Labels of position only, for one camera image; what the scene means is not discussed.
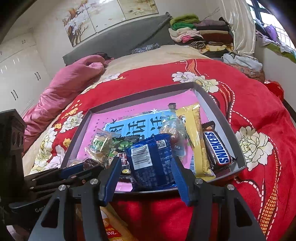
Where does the small clear cookie packet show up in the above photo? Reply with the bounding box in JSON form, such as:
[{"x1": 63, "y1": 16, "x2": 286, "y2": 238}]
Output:
[{"x1": 66, "y1": 158, "x2": 86, "y2": 167}]

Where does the red plastic bag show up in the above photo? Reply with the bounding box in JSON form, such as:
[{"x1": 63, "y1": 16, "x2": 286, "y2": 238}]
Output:
[{"x1": 264, "y1": 80, "x2": 284, "y2": 102}]

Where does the cream curtain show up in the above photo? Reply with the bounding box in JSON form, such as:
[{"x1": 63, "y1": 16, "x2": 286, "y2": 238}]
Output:
[{"x1": 218, "y1": 0, "x2": 256, "y2": 57}]

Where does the white wardrobe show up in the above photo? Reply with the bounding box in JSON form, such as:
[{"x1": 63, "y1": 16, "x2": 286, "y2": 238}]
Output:
[{"x1": 1, "y1": 33, "x2": 51, "y2": 116}]

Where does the green label cake packet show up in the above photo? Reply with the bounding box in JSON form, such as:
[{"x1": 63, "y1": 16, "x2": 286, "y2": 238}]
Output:
[{"x1": 85, "y1": 129, "x2": 113, "y2": 165}]

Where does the floral wall painting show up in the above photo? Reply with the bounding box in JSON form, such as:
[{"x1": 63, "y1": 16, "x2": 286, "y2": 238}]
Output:
[{"x1": 62, "y1": 0, "x2": 158, "y2": 47}]

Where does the gold long snack packet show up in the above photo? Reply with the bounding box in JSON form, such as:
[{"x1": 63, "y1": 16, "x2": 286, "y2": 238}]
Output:
[{"x1": 176, "y1": 102, "x2": 216, "y2": 181}]

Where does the pink quilt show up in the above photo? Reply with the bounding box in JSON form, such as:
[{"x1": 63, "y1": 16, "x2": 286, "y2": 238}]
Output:
[{"x1": 23, "y1": 55, "x2": 113, "y2": 152}]

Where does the patterned grey pillow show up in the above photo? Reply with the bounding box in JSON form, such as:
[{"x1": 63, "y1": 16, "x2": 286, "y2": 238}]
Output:
[{"x1": 132, "y1": 43, "x2": 161, "y2": 54}]

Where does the clear pastry packet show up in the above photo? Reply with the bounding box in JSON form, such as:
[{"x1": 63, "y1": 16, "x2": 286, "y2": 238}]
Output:
[{"x1": 159, "y1": 112, "x2": 187, "y2": 159}]

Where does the orange snack packet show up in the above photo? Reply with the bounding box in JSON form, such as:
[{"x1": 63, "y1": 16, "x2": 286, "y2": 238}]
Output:
[{"x1": 75, "y1": 204, "x2": 137, "y2": 240}]

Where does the blue snack packet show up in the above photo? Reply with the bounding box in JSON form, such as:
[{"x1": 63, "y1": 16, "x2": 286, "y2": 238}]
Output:
[{"x1": 125, "y1": 133, "x2": 175, "y2": 190}]

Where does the dark green candy packet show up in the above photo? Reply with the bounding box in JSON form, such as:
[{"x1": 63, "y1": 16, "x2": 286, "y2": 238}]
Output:
[{"x1": 112, "y1": 135, "x2": 140, "y2": 153}]

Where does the dark shallow box tray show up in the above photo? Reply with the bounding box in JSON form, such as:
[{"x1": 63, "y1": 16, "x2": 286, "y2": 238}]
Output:
[{"x1": 61, "y1": 82, "x2": 246, "y2": 184}]

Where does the light blue cloth pile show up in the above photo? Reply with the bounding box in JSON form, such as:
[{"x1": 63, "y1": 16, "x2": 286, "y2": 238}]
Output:
[{"x1": 222, "y1": 53, "x2": 263, "y2": 71}]

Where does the red floral blanket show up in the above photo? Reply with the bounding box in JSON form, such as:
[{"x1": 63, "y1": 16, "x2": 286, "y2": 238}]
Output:
[{"x1": 23, "y1": 59, "x2": 295, "y2": 240}]

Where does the grey headboard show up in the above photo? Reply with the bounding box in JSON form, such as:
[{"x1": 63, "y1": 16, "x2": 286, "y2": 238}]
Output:
[{"x1": 63, "y1": 13, "x2": 175, "y2": 66}]

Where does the stack of folded clothes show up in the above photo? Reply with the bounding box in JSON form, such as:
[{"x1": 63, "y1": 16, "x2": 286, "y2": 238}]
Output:
[{"x1": 168, "y1": 14, "x2": 234, "y2": 58}]

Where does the snickers bar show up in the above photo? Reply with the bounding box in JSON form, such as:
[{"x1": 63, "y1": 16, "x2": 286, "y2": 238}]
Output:
[{"x1": 202, "y1": 121, "x2": 235, "y2": 172}]

